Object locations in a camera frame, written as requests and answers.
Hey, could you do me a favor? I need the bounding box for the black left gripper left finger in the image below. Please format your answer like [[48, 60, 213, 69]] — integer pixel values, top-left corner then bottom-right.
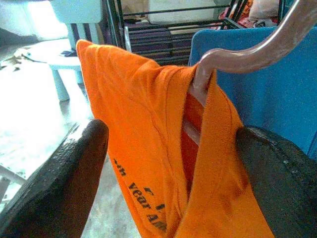
[[0, 119, 109, 238]]

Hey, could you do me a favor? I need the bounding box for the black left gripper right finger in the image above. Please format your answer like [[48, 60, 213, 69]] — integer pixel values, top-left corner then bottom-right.
[[235, 125, 317, 238]]

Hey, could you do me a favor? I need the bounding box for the orange shirt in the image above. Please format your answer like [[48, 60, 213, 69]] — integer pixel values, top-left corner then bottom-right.
[[75, 39, 275, 238]]

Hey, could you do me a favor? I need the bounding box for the pink plastic hanger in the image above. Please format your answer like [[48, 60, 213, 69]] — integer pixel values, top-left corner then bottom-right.
[[183, 0, 313, 147]]

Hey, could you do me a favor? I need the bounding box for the blue shirt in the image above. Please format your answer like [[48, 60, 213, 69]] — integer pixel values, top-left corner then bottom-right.
[[188, 26, 317, 159]]

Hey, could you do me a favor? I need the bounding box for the pale plastic kids stool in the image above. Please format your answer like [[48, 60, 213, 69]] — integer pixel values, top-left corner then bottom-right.
[[24, 38, 84, 101]]

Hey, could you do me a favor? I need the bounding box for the black metal drying rack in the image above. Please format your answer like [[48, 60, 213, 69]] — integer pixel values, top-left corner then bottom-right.
[[106, 0, 317, 66]]

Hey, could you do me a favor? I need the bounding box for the pale green kids chair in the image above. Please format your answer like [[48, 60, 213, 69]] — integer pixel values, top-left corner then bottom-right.
[[51, 0, 105, 50]]

